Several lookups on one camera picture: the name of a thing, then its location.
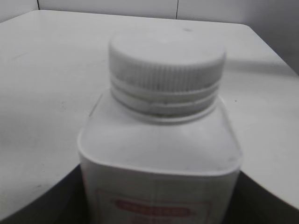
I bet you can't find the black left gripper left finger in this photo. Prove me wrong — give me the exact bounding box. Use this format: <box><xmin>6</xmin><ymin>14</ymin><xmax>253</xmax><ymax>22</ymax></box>
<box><xmin>0</xmin><ymin>165</ymin><xmax>90</xmax><ymax>224</ymax></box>

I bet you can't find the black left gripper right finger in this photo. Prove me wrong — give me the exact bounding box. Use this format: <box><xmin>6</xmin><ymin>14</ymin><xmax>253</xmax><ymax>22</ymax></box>
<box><xmin>230</xmin><ymin>172</ymin><xmax>299</xmax><ymax>224</ymax></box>

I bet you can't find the white meinianda drink bottle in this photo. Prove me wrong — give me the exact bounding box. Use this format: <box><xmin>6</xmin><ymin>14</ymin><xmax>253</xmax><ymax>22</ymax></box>
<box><xmin>78</xmin><ymin>92</ymin><xmax>242</xmax><ymax>224</ymax></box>

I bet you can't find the white ribbed bottle cap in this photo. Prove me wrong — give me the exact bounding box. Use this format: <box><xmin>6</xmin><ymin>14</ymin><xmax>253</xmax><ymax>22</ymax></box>
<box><xmin>108</xmin><ymin>31</ymin><xmax>226</xmax><ymax>117</ymax></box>

